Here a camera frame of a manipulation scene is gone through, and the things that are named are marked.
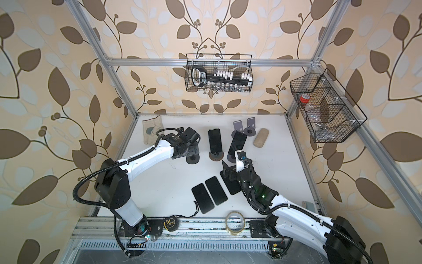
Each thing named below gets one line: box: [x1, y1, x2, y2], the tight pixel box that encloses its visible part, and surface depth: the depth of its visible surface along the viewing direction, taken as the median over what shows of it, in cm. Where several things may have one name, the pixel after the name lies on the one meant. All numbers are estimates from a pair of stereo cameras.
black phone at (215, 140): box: [208, 128, 223, 153], surface depth 93 cm
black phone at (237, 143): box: [228, 130, 248, 158], surface depth 93 cm
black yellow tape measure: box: [163, 215, 180, 233], surface depth 75 cm
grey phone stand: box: [231, 119, 244, 139], surface depth 107 cm
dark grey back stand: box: [185, 154, 200, 165], surface depth 100 cm
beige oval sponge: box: [253, 128, 270, 148], surface depth 107 cm
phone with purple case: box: [191, 183, 215, 214], surface depth 86 cm
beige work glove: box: [142, 115, 164, 146], surface depth 114 cm
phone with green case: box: [204, 176, 229, 206], surface depth 88 cm
